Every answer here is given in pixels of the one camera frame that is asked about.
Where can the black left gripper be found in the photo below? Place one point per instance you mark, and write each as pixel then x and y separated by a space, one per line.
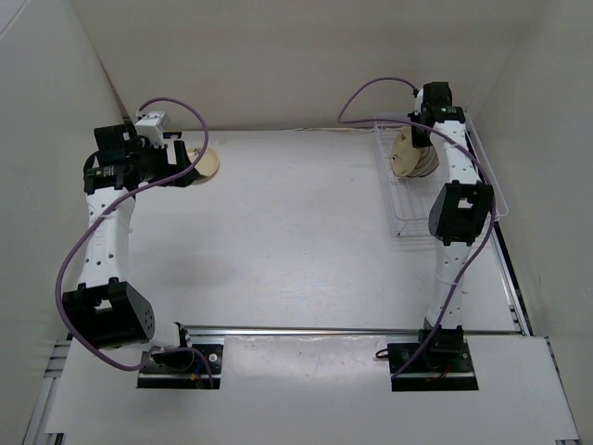
pixel 168 170

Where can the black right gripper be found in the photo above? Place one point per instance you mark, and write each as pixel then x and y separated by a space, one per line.
pixel 419 141

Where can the beige plate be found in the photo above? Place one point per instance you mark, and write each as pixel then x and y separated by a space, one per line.
pixel 207 167

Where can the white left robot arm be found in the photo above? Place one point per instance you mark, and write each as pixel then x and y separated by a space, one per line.
pixel 104 308

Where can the green rimmed white plate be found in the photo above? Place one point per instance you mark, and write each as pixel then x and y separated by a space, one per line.
pixel 403 154

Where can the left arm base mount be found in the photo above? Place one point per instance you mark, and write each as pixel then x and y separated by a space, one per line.
pixel 186 370

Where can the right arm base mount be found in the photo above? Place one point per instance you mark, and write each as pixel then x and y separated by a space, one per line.
pixel 445 364

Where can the aluminium frame rail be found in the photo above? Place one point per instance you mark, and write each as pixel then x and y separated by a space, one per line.
pixel 305 386

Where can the orange sunburst plate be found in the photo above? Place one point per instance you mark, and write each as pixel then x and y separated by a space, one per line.
pixel 426 164

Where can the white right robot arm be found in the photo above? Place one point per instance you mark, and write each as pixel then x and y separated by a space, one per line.
pixel 459 212

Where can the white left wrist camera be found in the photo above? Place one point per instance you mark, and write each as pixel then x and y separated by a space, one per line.
pixel 152 123

